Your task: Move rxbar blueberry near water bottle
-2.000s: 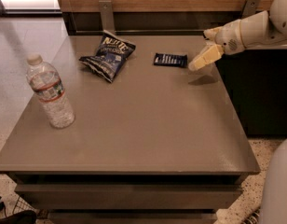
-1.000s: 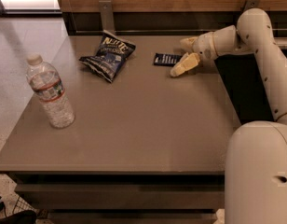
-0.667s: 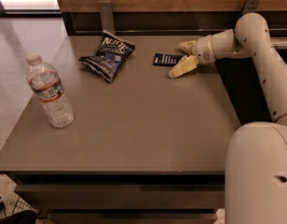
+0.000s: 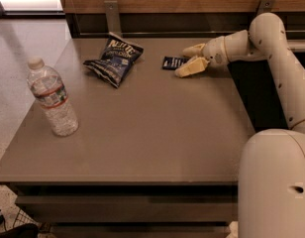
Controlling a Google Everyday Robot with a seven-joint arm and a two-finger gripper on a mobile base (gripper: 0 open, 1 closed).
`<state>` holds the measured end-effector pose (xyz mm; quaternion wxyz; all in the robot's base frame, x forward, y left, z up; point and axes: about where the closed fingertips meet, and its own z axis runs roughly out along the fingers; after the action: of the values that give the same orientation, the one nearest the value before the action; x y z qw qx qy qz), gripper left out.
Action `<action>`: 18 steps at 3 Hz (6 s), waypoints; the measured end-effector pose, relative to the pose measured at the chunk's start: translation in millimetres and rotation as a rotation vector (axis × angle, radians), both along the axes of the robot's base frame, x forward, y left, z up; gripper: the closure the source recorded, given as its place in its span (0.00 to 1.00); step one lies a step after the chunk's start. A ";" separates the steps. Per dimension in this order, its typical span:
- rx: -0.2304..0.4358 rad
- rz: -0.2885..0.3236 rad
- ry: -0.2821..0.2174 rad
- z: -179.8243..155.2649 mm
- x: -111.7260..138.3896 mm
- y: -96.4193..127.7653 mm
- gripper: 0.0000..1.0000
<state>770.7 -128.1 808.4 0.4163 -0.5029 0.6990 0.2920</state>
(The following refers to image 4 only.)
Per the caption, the dark blue rxbar wrapper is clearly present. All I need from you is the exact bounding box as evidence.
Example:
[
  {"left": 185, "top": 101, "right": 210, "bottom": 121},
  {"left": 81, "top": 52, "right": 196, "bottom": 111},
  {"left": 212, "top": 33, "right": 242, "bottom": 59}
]
[{"left": 162, "top": 57, "right": 188, "bottom": 70}]

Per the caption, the grey drawer cabinet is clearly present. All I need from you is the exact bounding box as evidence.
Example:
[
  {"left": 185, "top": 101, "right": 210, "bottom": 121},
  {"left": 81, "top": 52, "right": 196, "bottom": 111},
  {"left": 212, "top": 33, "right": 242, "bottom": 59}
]
[{"left": 0, "top": 39, "right": 254, "bottom": 236}]

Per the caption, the black wire basket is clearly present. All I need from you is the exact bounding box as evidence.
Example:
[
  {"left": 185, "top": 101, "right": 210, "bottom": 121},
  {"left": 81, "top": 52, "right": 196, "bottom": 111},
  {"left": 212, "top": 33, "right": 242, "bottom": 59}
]
[{"left": 0, "top": 209, "right": 39, "bottom": 238}]

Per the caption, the left metal bracket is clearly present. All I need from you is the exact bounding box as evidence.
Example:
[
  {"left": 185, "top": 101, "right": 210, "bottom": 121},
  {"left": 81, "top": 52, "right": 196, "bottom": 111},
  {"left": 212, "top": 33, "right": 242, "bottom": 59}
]
[{"left": 104, "top": 0, "right": 122, "bottom": 36}]

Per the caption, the right metal bracket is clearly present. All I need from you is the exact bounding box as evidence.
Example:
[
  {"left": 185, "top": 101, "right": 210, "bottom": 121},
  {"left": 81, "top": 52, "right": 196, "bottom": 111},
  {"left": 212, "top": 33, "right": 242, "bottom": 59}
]
[{"left": 256, "top": 0, "right": 275, "bottom": 15}]

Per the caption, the clear plastic water bottle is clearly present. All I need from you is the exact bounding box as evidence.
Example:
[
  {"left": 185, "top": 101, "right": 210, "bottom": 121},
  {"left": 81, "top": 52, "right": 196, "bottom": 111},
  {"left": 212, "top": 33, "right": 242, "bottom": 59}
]
[{"left": 27, "top": 57, "right": 79, "bottom": 137}]

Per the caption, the metal bracket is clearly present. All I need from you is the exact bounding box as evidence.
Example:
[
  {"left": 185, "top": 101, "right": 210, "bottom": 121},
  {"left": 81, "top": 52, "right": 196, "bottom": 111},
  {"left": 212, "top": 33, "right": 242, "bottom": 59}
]
[
  {"left": 256, "top": 0, "right": 275, "bottom": 15},
  {"left": 104, "top": 0, "right": 122, "bottom": 36}
]

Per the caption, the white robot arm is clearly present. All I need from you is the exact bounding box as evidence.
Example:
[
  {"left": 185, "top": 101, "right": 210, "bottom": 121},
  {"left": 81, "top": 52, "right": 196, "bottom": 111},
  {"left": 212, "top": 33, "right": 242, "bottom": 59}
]
[{"left": 175, "top": 12, "right": 305, "bottom": 238}]

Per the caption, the blue kettle chips bag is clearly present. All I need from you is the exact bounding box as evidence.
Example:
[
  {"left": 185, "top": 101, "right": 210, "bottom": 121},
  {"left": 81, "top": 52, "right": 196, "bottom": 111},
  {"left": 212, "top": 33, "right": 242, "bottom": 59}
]
[{"left": 83, "top": 32, "right": 144, "bottom": 88}]

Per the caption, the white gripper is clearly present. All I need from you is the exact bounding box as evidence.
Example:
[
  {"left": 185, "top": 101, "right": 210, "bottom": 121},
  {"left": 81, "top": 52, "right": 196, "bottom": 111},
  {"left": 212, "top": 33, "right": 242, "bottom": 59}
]
[{"left": 174, "top": 37, "right": 229, "bottom": 77}]

